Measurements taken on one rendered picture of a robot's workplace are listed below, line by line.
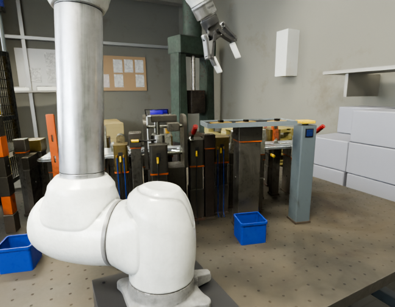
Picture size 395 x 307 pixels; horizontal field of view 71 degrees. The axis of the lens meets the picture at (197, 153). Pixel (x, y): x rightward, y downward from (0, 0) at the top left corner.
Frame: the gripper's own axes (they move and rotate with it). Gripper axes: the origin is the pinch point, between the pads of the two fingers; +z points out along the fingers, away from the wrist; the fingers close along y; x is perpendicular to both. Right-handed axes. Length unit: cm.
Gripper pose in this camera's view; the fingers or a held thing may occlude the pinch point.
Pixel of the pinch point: (228, 62)
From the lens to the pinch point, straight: 128.6
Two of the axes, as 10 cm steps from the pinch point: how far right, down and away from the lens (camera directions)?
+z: 4.6, 7.8, 4.1
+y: 6.5, -6.2, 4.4
